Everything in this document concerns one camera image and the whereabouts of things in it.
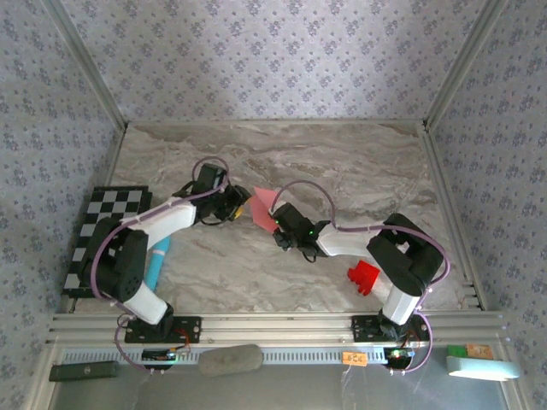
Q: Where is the small orange card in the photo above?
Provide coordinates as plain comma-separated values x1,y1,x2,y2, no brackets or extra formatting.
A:
465,343,492,360

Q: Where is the black flat bar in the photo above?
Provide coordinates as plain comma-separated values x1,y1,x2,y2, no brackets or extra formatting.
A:
49,360,120,383

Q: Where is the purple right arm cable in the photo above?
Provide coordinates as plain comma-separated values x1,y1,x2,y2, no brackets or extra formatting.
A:
268,179,452,377

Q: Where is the light blue tube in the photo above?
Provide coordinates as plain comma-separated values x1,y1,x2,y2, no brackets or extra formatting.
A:
147,237,171,288

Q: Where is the right controller board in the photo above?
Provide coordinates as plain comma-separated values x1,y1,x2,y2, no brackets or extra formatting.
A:
383,348,415,368

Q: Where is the aluminium back rail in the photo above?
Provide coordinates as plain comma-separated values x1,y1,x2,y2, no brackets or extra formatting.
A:
126,119,426,127

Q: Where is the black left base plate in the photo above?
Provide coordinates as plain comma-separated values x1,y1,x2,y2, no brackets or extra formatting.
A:
124,315,202,344

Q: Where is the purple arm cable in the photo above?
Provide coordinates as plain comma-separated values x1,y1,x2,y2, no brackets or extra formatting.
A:
91,156,230,377
268,179,452,377

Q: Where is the controller board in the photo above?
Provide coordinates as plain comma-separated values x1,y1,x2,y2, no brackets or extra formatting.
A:
142,348,179,363
383,348,415,368

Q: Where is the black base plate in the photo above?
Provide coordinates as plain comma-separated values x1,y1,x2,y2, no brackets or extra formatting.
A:
350,314,430,343
124,315,202,344

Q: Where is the aluminium side rail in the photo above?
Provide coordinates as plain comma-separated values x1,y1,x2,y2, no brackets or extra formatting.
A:
421,123,489,311
100,123,129,189

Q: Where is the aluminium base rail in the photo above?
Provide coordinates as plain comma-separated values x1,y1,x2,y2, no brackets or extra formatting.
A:
45,313,509,346

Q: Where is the red plastic block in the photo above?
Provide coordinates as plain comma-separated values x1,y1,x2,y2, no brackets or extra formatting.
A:
345,259,381,296

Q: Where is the grey stone pad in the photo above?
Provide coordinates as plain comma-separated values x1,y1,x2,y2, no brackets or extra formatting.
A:
197,343,264,377

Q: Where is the slotted grey cable duct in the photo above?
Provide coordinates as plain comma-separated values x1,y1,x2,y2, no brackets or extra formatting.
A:
62,346,388,366

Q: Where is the black grey checkerboard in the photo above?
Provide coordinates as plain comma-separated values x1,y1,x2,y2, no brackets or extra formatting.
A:
62,185,153,299

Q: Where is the orange label tag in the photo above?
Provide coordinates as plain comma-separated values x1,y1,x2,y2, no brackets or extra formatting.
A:
341,350,369,367

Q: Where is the left controller board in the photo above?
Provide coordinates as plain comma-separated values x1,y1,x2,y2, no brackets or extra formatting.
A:
142,348,179,363

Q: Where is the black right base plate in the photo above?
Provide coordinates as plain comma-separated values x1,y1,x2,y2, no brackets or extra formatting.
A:
350,314,430,343

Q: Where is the aluminium frame post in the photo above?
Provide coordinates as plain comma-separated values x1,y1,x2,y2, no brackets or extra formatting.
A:
422,0,509,129
42,0,129,129

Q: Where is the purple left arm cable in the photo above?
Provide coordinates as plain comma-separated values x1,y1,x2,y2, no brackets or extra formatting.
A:
91,156,230,377

